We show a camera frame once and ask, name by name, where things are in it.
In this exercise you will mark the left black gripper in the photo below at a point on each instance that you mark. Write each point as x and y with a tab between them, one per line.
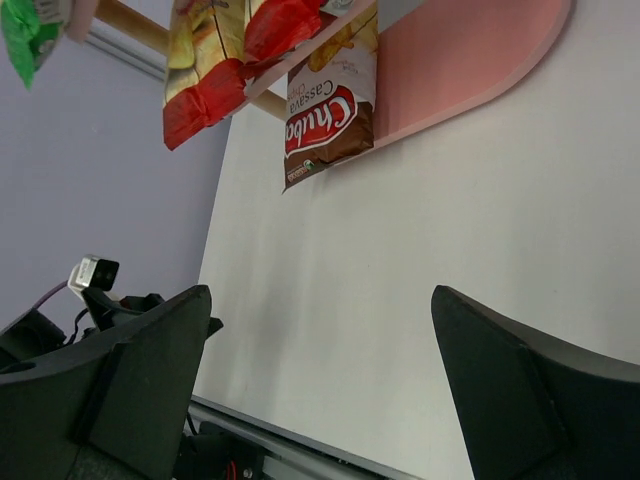
107	313

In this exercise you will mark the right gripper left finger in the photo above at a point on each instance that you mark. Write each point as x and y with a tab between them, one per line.
113	404

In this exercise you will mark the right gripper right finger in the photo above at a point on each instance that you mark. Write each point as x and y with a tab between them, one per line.
533	406

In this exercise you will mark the red Chuba chips bag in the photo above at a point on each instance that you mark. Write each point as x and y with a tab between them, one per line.
205	54
275	27

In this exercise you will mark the brown Chuba chips bag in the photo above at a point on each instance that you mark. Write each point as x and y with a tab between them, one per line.
331	98

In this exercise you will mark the green Chuba chips bag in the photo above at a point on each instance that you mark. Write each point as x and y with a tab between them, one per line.
31	30

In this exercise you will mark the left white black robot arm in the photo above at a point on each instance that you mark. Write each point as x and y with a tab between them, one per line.
33	334

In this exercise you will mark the pink three-tier wooden shelf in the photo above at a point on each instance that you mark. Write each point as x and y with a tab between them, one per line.
439	60

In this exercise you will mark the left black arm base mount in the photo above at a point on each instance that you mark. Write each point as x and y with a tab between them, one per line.
216	453

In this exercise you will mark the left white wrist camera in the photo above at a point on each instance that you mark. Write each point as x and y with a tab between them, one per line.
93	272

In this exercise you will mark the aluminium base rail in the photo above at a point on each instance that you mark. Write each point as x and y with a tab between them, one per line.
288	455

